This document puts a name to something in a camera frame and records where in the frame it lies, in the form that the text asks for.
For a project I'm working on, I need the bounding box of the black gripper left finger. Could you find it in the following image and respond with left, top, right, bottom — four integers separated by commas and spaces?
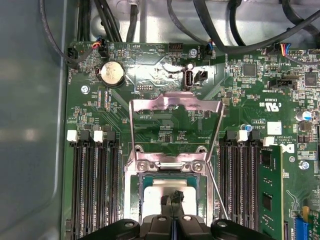
81, 194, 174, 240

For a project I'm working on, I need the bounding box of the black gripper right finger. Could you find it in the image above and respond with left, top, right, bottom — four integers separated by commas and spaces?
172, 189, 276, 240

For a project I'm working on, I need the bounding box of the thin metal locking lever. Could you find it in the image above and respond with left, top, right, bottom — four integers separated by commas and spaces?
204, 159, 230, 222

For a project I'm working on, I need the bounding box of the silver CPU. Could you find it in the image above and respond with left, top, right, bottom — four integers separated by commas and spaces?
138, 174, 209, 218

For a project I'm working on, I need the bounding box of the metal socket cover frame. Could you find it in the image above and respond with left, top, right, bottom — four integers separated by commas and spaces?
128, 91, 225, 174

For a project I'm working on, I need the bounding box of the green RAM stick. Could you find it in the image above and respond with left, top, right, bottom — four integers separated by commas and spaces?
258, 145, 286, 240

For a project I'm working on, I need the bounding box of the green motherboard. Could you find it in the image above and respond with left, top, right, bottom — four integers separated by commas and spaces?
61, 39, 320, 240

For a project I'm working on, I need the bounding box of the round coin battery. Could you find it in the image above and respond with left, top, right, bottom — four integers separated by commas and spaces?
99, 60, 126, 88

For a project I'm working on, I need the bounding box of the black open PC case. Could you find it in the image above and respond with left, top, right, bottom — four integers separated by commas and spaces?
0, 0, 320, 240

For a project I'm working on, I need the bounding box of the black cable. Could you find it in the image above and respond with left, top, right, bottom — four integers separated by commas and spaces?
219, 7, 320, 51
125, 0, 140, 44
38, 0, 81, 70
192, 0, 227, 50
76, 0, 91, 43

